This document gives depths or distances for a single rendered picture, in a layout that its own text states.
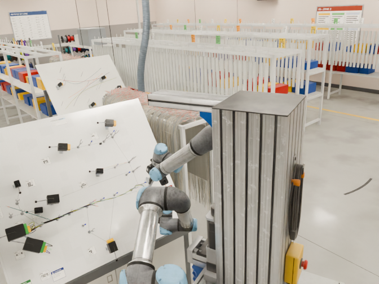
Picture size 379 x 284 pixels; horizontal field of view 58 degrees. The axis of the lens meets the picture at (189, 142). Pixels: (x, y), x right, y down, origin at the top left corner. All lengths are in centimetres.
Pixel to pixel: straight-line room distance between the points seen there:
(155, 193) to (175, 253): 108
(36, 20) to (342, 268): 1207
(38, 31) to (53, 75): 811
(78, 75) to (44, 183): 339
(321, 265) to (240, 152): 262
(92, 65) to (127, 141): 330
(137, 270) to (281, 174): 69
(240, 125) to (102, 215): 145
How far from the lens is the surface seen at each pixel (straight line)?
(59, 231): 228
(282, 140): 106
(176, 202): 162
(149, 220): 156
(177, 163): 173
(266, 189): 115
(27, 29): 1338
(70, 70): 554
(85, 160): 239
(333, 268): 363
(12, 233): 213
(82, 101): 529
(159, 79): 623
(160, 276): 139
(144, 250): 149
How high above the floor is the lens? 234
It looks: 22 degrees down
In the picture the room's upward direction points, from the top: 3 degrees counter-clockwise
